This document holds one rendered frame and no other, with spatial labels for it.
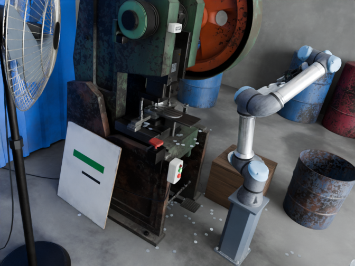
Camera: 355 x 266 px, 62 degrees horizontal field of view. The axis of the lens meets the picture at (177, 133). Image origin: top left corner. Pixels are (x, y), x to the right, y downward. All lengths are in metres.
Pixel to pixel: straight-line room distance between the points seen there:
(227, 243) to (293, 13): 3.67
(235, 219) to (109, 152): 0.87
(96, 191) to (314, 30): 3.82
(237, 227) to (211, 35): 1.23
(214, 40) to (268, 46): 2.98
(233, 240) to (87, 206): 0.99
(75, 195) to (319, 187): 1.72
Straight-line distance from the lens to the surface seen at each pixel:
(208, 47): 2.07
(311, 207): 2.43
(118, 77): 1.81
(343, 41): 4.82
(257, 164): 1.72
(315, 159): 2.66
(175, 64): 1.80
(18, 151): 1.43
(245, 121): 1.62
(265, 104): 1.48
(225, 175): 2.26
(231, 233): 1.93
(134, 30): 1.51
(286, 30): 4.90
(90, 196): 2.11
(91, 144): 1.99
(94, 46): 1.90
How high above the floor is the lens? 1.54
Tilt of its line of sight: 28 degrees down
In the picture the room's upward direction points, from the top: 9 degrees clockwise
